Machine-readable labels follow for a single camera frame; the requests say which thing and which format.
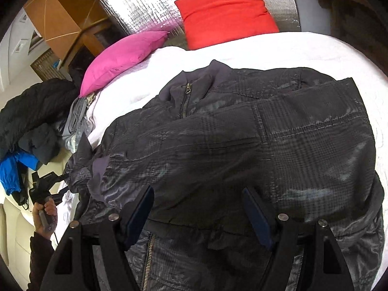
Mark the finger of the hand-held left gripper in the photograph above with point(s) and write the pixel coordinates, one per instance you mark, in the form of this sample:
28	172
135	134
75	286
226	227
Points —
63	192
60	176

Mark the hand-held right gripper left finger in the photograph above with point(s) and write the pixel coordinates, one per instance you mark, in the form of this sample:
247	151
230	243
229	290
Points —
142	213

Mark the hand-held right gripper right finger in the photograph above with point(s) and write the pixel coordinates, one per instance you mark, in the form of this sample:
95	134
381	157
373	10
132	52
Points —
257	215

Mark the dark plaid jacket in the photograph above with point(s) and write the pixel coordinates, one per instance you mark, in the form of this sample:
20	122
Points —
212	142

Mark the pile of dark clothes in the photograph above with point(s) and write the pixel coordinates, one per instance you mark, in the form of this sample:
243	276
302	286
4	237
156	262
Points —
33	106

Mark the person's left hand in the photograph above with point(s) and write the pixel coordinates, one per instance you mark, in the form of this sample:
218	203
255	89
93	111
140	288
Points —
38	218

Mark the blue garment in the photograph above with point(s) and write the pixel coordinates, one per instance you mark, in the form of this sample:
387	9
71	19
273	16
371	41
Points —
12	169

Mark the dark grey garment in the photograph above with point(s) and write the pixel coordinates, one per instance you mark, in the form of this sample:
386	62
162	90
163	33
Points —
41	142

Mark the light grey garment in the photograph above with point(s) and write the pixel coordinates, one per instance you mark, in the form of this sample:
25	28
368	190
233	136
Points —
75	118

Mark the wicker basket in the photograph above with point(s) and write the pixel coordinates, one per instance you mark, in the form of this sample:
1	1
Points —
45	65

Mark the pink pillow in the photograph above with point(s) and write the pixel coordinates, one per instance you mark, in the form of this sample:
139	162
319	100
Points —
121	57

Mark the white quilted bedspread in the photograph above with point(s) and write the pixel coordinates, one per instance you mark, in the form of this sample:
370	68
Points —
272	51

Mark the wooden cabinet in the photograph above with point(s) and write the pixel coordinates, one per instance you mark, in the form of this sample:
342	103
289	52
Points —
57	9

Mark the silver foil sheet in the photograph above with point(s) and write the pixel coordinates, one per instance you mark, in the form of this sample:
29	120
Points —
136	3

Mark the red pillow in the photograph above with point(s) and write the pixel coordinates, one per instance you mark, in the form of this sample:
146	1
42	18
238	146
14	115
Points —
224	9

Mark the wooden bed frame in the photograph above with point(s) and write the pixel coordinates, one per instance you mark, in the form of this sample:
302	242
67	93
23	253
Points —
91	35

